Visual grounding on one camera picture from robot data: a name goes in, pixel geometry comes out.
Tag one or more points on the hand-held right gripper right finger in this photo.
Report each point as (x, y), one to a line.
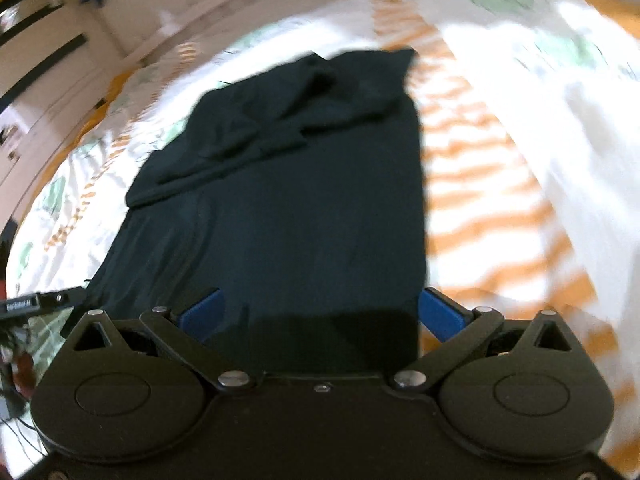
(442, 316)

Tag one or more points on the leaf printed bed sheet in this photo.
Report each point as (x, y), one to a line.
(500, 160)

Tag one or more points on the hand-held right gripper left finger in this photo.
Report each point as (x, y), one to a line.
(202, 312)

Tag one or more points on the black zip hoodie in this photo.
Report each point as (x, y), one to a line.
(300, 200)

